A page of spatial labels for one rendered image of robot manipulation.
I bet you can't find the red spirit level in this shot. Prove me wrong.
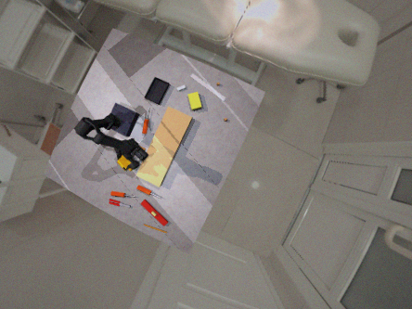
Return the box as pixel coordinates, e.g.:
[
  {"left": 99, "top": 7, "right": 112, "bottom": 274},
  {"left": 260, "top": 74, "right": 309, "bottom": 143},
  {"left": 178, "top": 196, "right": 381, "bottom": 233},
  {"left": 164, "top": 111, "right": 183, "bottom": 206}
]
[{"left": 141, "top": 199, "right": 168, "bottom": 225}]

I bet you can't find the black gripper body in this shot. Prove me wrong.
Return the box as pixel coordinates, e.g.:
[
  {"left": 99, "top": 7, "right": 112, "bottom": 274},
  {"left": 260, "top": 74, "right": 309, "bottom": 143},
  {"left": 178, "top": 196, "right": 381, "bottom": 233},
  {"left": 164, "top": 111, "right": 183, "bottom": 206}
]
[{"left": 114, "top": 148, "right": 140, "bottom": 170}]

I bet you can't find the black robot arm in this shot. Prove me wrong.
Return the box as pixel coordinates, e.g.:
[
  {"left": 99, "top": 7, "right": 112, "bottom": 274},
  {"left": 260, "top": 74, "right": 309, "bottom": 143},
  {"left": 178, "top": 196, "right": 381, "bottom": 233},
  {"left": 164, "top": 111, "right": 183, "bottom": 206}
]
[{"left": 74, "top": 113, "right": 148, "bottom": 161}]

